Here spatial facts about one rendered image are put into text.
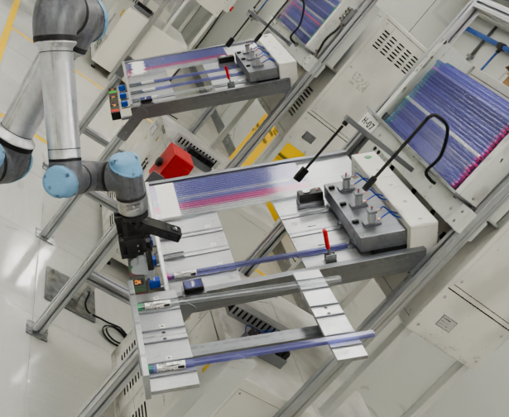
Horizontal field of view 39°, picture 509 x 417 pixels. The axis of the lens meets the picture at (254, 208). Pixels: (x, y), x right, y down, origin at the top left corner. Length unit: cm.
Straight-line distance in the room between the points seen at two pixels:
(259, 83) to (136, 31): 331
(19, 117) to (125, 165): 30
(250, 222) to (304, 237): 142
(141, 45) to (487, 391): 419
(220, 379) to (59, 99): 74
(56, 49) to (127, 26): 473
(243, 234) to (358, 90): 88
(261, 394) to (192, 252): 45
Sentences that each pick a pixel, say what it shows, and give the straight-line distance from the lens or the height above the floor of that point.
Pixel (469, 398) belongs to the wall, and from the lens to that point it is 370.
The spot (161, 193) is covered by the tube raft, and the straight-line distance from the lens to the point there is 241.
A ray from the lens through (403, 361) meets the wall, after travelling 407.
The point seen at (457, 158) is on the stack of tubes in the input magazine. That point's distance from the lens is 207.
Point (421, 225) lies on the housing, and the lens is 200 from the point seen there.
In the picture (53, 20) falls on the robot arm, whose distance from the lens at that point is 171.
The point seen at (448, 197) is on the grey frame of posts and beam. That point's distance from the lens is 205.
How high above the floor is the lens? 148
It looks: 14 degrees down
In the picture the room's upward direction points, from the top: 40 degrees clockwise
